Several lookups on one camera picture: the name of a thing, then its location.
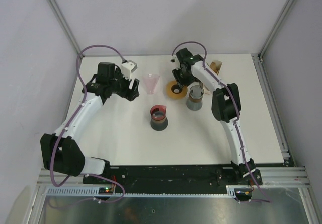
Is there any aluminium frame rail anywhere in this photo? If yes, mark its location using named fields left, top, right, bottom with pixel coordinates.
left=37, top=166, right=309, bottom=186

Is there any purple cable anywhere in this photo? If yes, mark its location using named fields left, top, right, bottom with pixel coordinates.
left=172, top=41, right=272, bottom=203
left=47, top=44, right=126, bottom=208

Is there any coffee filter box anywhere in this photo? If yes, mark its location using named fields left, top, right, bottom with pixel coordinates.
left=209, top=60, right=222, bottom=75

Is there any grey glass carafe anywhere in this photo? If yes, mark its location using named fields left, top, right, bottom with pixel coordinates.
left=186, top=85, right=204, bottom=111

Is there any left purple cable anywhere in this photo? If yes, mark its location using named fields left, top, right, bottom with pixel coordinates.
left=47, top=44, right=126, bottom=208

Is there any grey slotted cable duct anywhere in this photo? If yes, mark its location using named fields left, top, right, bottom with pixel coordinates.
left=46, top=187, right=236, bottom=198

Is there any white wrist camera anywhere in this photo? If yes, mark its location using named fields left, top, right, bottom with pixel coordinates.
left=170, top=55, right=177, bottom=63
left=120, top=60, right=137, bottom=79

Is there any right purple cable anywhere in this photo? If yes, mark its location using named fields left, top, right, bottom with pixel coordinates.
left=172, top=41, right=272, bottom=203

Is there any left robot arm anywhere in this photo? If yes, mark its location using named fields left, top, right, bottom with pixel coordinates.
left=40, top=61, right=139, bottom=184

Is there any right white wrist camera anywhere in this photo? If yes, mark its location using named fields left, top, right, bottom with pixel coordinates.
left=170, top=55, right=177, bottom=63

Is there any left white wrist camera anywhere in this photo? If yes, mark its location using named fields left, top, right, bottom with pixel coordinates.
left=120, top=60, right=137, bottom=79

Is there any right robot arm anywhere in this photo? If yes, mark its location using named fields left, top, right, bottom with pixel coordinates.
left=171, top=48, right=258, bottom=185

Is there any wooden dripper ring holder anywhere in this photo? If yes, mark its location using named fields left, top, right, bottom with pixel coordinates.
left=166, top=81, right=188, bottom=100

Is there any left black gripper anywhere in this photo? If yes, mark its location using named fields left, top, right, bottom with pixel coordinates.
left=108, top=68, right=139, bottom=101

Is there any red-rimmed glass carafe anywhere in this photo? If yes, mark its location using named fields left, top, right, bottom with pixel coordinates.
left=150, top=105, right=168, bottom=131

